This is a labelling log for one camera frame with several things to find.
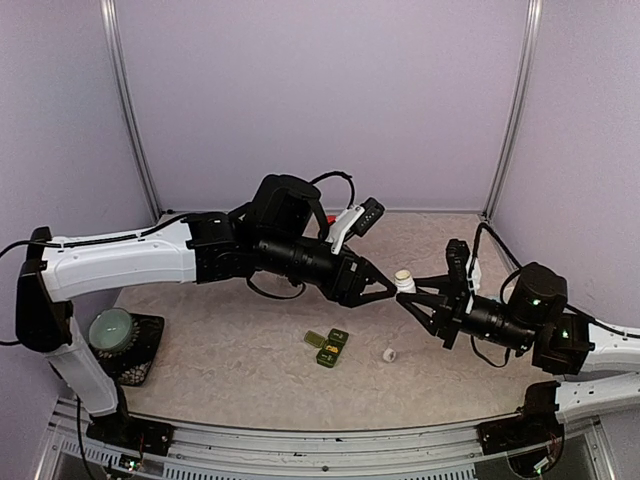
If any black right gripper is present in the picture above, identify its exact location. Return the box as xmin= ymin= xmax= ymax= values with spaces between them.
xmin=397 ymin=274 xmax=538 ymax=354

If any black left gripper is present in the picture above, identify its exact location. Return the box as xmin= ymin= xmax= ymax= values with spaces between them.
xmin=258 ymin=230 xmax=398 ymax=307

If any small white bottle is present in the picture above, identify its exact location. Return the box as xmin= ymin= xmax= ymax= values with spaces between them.
xmin=394 ymin=269 xmax=417 ymax=294

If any green pill organizer box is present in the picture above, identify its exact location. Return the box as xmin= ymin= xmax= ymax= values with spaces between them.
xmin=304 ymin=328 xmax=349 ymax=368

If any small white bottle cap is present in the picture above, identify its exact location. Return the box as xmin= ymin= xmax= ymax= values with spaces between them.
xmin=383 ymin=348 xmax=396 ymax=363

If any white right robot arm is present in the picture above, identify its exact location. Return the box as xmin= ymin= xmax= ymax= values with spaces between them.
xmin=394 ymin=239 xmax=639 ymax=444

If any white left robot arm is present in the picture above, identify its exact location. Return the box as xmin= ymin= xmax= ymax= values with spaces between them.
xmin=15 ymin=174 xmax=396 ymax=445

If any black square tray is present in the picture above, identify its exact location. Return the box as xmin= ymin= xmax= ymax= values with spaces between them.
xmin=89 ymin=312 xmax=165 ymax=387

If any green ceramic bowl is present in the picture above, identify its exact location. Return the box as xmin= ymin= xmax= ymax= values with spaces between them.
xmin=89 ymin=308 xmax=134 ymax=353

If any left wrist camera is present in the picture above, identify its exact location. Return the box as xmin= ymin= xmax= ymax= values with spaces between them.
xmin=327 ymin=197 xmax=385 ymax=255

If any front aluminium rail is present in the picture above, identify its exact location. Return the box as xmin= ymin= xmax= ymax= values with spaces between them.
xmin=60 ymin=412 xmax=601 ymax=480

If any right aluminium frame post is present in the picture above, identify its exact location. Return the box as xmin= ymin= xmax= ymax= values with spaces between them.
xmin=483 ymin=0 xmax=544 ymax=222

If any aluminium frame post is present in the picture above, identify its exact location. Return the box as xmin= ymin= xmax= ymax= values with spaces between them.
xmin=483 ymin=0 xmax=544 ymax=222
xmin=100 ymin=0 xmax=162 ymax=220

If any left aluminium frame post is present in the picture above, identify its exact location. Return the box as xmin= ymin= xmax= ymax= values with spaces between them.
xmin=100 ymin=0 xmax=162 ymax=220

